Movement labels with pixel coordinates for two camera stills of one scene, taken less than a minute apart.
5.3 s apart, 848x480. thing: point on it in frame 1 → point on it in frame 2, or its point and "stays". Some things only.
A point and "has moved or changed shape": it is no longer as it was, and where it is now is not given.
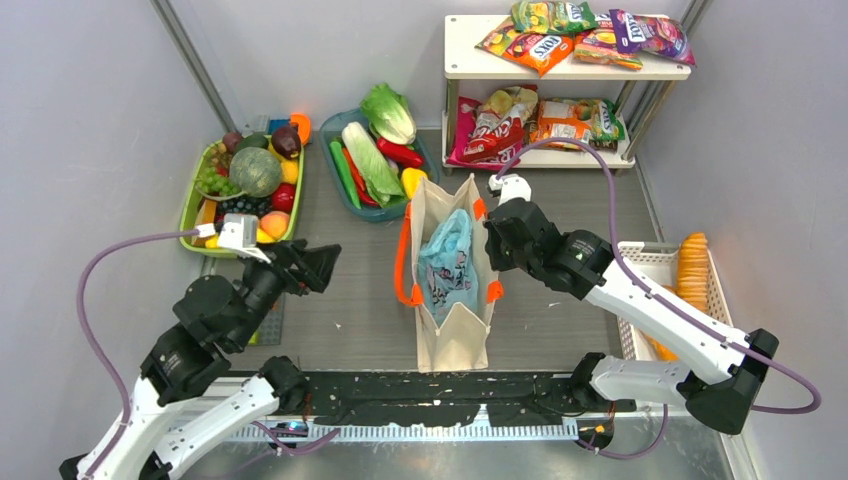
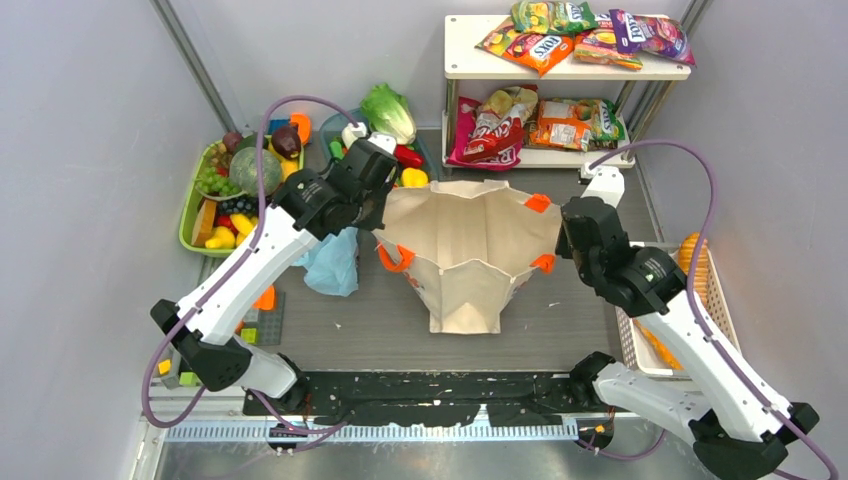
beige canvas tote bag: [462, 344] has moved or changed shape
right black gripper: [502, 237] → [573, 234]
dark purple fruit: [286, 141] stays
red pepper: [400, 153] stays
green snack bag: [551, 17] stays
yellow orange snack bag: [600, 46] stays
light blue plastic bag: [447, 264] → [332, 264]
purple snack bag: [638, 33] stays
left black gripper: [291, 266] → [374, 188]
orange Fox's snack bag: [541, 52] stays
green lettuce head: [389, 114] stays
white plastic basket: [661, 259] stays
